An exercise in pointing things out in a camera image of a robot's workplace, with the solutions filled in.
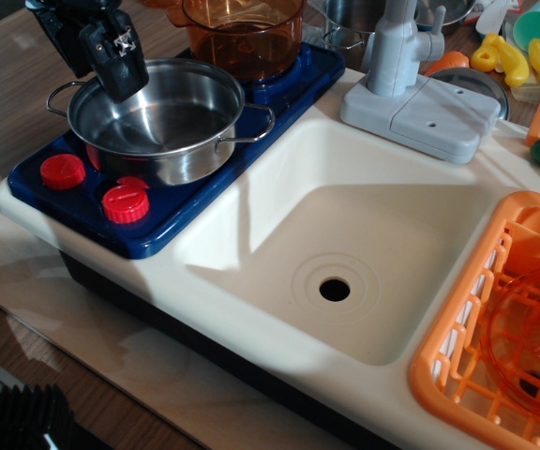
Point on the orange transparent pot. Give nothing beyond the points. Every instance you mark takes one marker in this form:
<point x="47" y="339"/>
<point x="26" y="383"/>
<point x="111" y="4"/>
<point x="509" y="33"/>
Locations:
<point x="251" y="40"/>

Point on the yellow toy banana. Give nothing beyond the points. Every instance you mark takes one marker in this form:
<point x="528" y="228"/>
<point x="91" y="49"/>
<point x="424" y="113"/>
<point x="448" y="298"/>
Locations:
<point x="495" y="52"/>

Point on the red stove knob left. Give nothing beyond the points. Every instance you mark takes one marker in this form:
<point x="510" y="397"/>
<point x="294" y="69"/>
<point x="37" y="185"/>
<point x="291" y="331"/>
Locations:
<point x="62" y="172"/>

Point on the stainless steel pan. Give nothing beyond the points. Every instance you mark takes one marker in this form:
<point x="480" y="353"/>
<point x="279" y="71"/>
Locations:
<point x="178" y="129"/>

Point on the blue toy stove top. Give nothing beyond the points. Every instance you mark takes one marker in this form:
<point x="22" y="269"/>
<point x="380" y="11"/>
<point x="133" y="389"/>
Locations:
<point x="80" y="208"/>

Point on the steel bowl in background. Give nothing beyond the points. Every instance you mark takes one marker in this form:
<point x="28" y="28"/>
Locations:
<point x="456" y="12"/>

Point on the orange dish rack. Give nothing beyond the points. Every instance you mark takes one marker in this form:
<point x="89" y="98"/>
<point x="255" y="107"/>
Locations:
<point x="449" y="375"/>

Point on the steel lid behind faucet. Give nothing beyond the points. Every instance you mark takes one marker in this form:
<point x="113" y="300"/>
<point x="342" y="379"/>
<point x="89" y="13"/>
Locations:
<point x="476" y="81"/>

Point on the cream toy sink unit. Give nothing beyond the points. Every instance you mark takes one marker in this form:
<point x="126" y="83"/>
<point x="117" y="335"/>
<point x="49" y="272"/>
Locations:
<point x="320" y="269"/>

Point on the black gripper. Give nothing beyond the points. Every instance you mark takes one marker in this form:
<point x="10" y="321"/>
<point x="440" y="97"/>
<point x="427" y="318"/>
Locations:
<point x="111" y="45"/>

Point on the steel pot in background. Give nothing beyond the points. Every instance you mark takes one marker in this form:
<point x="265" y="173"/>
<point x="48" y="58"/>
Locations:
<point x="346" y="25"/>

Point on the red stove knob right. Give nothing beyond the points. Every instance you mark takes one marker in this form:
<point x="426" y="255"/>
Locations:
<point x="125" y="204"/>

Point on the orange toy carrot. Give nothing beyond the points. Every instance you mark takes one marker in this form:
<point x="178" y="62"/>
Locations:
<point x="451" y="59"/>

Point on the red stove knob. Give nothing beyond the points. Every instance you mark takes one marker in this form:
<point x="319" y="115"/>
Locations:
<point x="125" y="204"/>
<point x="62" y="172"/>

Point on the orange transparent lid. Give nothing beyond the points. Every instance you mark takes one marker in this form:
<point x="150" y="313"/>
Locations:
<point x="510" y="340"/>

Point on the black object bottom left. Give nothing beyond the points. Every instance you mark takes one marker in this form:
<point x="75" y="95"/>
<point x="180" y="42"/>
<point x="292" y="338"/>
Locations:
<point x="40" y="418"/>

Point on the grey toy faucet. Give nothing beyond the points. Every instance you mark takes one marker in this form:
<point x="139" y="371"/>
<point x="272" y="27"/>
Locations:
<point x="394" y="101"/>

